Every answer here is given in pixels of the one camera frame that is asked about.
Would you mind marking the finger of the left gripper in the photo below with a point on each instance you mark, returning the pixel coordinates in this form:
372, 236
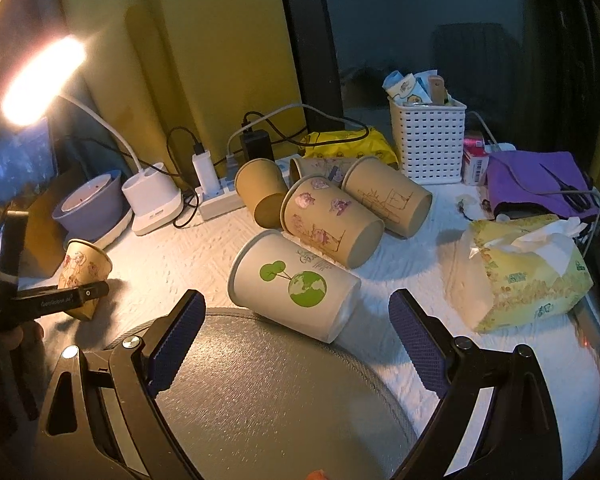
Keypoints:
19, 306

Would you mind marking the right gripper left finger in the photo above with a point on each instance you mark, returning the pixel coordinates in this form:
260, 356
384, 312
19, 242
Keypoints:
75, 437

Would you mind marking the brown pig-print paper cup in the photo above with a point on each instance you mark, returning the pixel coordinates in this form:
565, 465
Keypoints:
84, 263

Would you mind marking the white green-print paper cup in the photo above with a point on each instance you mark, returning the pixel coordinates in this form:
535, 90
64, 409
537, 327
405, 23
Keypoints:
286, 283

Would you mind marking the brown sketched paper cup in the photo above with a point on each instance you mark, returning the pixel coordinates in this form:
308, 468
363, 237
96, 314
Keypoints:
400, 202

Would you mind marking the brown pig paper cup lying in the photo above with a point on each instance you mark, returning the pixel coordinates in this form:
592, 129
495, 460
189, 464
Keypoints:
325, 217

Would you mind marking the plain brown paper cup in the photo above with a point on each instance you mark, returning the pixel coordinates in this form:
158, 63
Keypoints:
262, 188

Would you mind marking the rear brown paper cup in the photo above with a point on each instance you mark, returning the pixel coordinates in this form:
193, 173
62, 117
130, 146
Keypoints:
333, 169

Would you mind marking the purple bowl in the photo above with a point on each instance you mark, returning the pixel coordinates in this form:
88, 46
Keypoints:
94, 208

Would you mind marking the white plate under bowl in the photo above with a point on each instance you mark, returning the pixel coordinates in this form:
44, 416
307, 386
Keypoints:
109, 237

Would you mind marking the round grey mat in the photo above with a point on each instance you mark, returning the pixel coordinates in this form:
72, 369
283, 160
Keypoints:
253, 400

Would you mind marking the white textured tablecloth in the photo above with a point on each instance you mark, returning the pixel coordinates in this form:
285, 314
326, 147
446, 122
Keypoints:
150, 274

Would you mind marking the yellow tissue pack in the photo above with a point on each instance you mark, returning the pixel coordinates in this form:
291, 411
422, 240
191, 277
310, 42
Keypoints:
517, 272

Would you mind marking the white desk lamp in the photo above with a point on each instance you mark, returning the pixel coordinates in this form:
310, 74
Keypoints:
152, 194

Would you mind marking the purple cloth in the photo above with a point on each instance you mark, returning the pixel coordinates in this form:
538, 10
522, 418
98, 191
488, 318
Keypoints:
523, 182

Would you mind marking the white usb charger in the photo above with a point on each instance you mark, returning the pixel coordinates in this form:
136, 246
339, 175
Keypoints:
206, 174

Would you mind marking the white power strip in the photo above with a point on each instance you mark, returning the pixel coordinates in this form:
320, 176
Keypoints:
212, 207

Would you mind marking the pink white small box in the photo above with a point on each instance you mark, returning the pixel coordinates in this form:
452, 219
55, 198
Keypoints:
475, 159

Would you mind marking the white plastic basket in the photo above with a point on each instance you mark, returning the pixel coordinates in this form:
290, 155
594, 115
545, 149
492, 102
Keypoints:
429, 141

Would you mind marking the yellow snack bag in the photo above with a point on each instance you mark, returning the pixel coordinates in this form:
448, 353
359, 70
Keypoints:
349, 144

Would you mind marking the black power adapter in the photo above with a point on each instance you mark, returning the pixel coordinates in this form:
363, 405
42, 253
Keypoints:
256, 144

